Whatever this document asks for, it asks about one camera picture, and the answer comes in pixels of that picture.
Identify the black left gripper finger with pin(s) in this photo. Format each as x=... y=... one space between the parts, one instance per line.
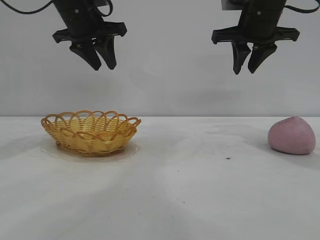
x=87 y=55
x=108 y=52

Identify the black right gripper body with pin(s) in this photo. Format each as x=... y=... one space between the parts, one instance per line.
x=260 y=22

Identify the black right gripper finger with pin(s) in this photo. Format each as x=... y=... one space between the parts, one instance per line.
x=240 y=57
x=261 y=57

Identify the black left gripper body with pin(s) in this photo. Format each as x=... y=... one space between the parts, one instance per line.
x=82 y=22

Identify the pink rounded stone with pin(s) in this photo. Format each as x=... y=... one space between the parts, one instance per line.
x=291 y=136

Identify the yellow woven wicker basket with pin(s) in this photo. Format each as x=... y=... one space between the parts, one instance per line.
x=92 y=140

